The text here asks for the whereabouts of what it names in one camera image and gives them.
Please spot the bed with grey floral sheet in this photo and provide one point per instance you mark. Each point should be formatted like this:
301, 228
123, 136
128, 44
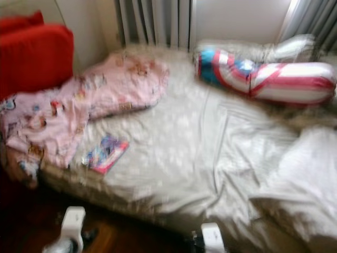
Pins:
205, 158

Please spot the pink cartoon print blanket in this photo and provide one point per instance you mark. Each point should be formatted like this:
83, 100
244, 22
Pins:
63, 118

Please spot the crumpled silvery grey pillow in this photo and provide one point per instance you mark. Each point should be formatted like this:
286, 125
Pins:
295, 48

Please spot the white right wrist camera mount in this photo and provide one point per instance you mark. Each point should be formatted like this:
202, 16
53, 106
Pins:
213, 238

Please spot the colourful comic book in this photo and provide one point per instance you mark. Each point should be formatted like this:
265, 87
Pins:
105, 154

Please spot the red white blue bolster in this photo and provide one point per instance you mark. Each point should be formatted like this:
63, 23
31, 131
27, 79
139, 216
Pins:
284, 84

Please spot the grey curtain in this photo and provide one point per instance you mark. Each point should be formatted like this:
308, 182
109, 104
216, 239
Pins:
152, 21
313, 21

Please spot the grey-green mattress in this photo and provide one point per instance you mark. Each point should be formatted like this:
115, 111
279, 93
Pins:
31, 8

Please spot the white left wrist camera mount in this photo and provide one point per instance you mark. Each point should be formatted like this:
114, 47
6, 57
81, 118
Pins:
73, 220

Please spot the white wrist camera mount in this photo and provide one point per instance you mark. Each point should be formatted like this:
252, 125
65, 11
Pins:
213, 238
73, 220

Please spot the large red cushion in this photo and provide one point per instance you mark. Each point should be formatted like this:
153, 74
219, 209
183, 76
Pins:
31, 63

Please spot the thin red cushion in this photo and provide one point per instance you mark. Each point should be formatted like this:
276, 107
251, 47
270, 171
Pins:
18, 22

